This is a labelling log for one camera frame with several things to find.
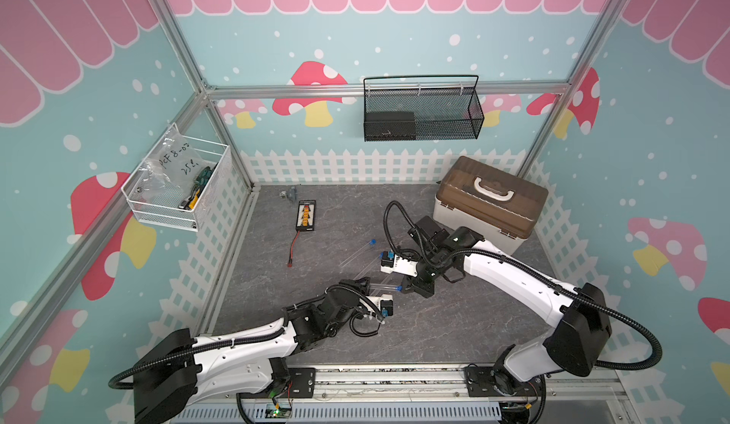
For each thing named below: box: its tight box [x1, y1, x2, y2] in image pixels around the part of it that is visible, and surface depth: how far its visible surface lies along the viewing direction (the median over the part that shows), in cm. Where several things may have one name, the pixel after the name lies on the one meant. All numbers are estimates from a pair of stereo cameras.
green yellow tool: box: [177, 162, 219, 211], surface depth 75 cm
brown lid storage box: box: [432, 154, 549, 255], surface depth 94 cm
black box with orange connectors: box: [295, 199, 317, 232], surface depth 111 cm
